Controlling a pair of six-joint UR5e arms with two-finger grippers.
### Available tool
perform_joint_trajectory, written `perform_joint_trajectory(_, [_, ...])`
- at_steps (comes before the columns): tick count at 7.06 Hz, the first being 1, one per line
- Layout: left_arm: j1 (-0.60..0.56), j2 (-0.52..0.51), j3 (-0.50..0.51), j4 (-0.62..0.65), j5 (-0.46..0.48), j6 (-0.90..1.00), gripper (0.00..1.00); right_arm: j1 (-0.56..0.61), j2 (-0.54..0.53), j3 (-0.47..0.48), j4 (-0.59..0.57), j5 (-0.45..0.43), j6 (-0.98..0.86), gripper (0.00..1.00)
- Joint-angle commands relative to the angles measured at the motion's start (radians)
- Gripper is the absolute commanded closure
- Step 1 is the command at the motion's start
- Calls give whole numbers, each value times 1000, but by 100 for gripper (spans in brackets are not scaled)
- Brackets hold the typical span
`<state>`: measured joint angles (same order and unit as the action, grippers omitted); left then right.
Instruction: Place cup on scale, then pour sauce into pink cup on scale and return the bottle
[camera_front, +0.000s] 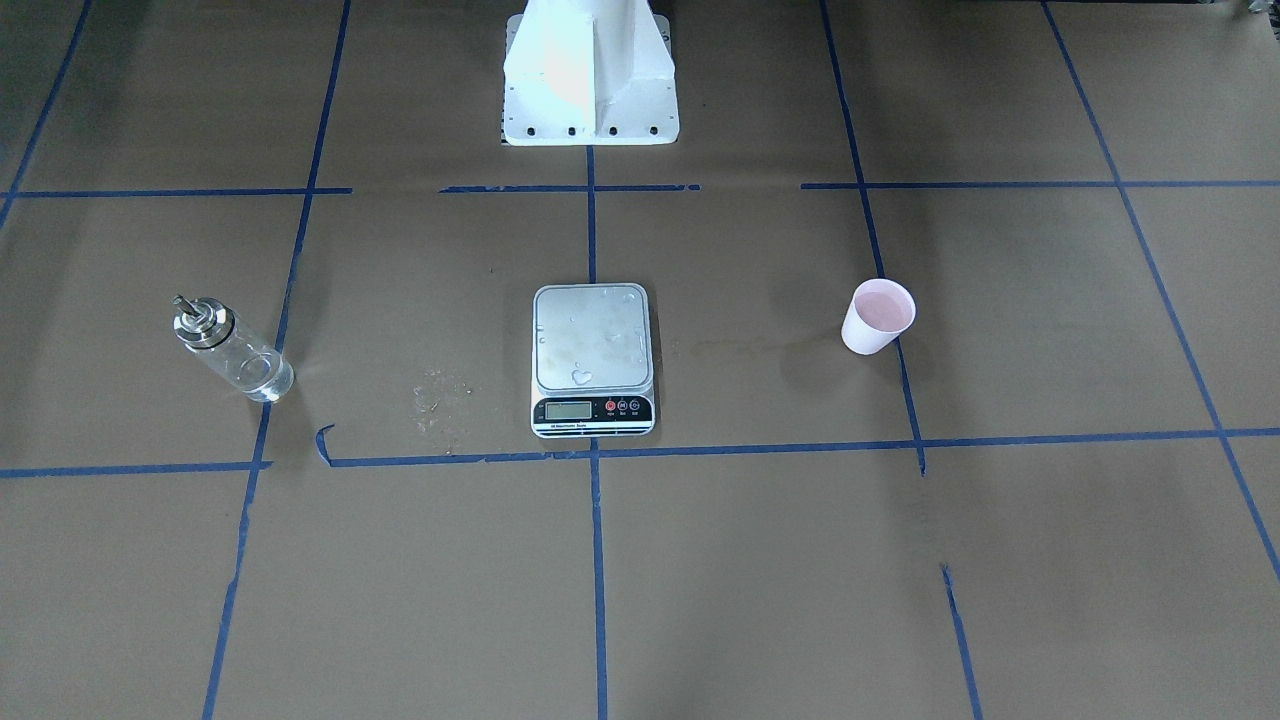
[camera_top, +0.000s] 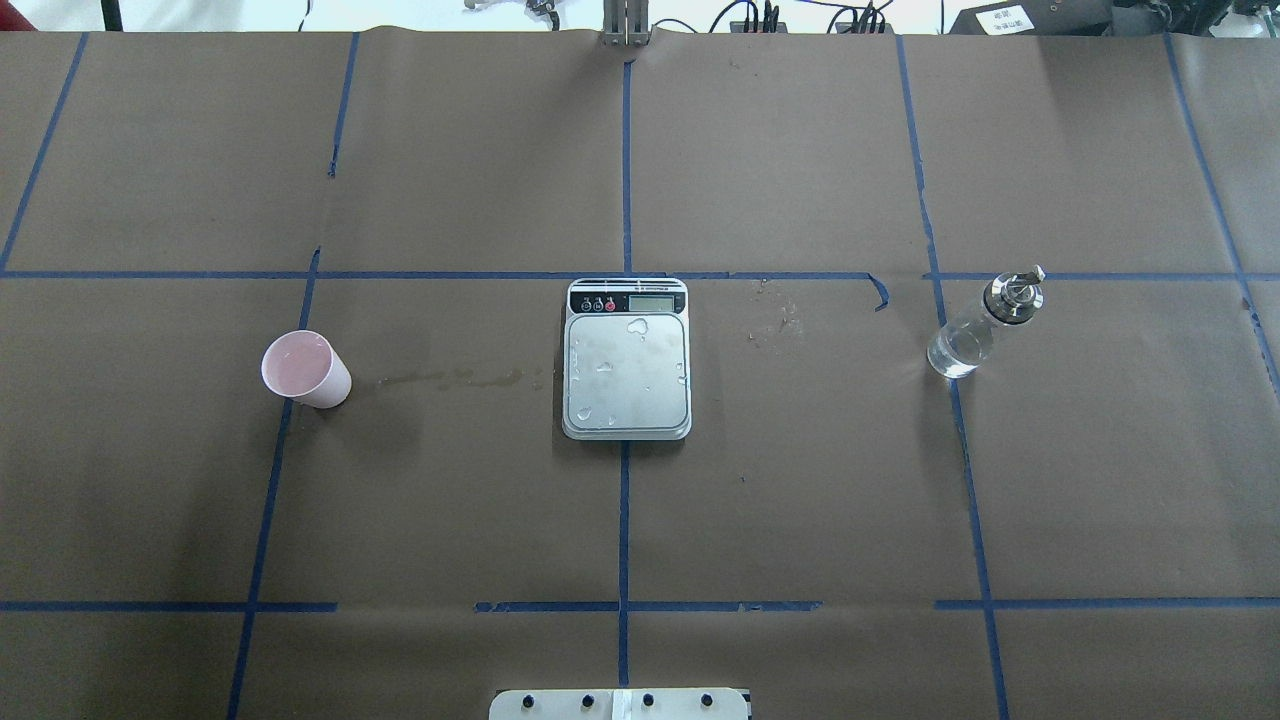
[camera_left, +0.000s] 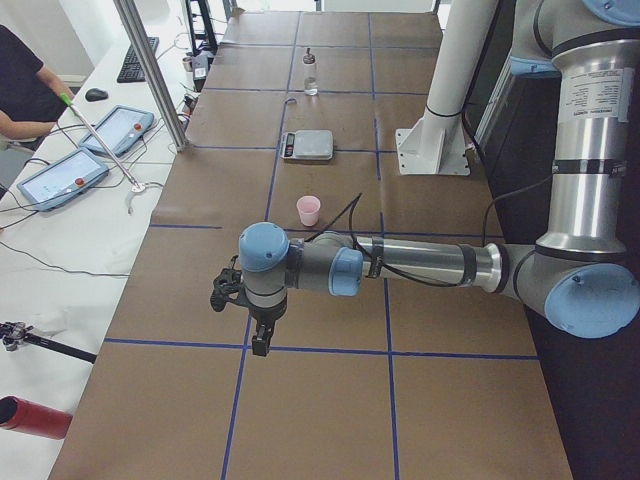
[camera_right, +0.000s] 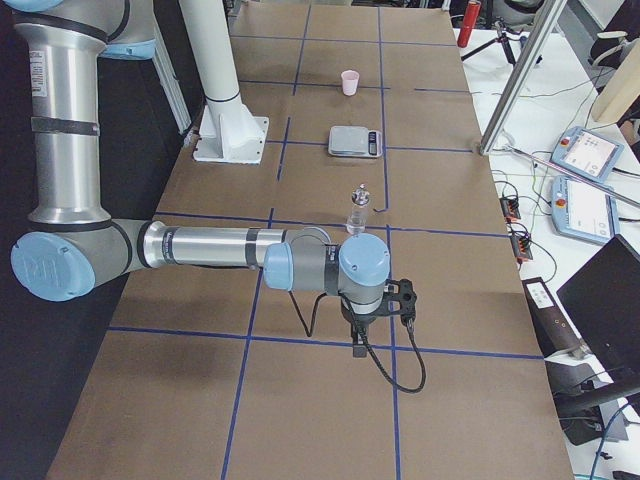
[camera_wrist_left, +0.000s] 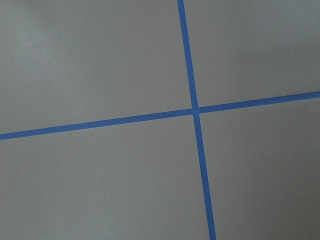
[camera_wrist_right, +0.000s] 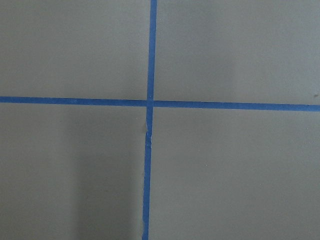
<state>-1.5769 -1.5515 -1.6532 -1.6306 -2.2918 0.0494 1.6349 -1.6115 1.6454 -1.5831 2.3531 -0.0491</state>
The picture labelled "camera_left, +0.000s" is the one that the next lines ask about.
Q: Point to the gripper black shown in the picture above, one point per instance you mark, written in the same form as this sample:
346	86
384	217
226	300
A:
265	318

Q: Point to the glass sauce bottle metal spout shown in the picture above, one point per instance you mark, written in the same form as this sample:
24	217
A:
310	83

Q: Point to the person in black shirt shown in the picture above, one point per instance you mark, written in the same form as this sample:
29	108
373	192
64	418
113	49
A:
31	93

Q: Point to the metal rod green tip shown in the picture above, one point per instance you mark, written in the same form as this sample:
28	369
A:
137	187

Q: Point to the near teach pendant tablet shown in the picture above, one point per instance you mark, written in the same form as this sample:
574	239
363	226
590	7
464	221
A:
63	180

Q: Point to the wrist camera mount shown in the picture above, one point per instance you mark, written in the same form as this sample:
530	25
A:
228	288

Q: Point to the digital kitchen scale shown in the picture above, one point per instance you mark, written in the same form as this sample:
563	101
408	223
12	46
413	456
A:
312	145

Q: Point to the black computer mouse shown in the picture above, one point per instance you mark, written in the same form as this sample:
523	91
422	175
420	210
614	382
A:
96	94

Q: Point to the black tripod leg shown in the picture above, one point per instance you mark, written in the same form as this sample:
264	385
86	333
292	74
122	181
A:
16	334

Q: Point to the red cylinder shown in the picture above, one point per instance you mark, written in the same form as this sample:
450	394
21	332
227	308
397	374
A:
20	415

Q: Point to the aluminium frame post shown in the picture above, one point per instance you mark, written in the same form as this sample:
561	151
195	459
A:
137	34

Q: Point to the teach pendant tablet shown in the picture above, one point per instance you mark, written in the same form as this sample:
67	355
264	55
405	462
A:
123	126
63	180

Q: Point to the black keyboard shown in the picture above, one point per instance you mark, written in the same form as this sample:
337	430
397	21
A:
131	70

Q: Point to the far teach pendant tablet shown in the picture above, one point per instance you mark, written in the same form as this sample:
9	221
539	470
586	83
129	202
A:
123	126

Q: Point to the pink plastic cup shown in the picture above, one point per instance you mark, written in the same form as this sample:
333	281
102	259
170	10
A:
308	207

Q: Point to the white pillar with base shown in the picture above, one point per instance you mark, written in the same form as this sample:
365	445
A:
436	145

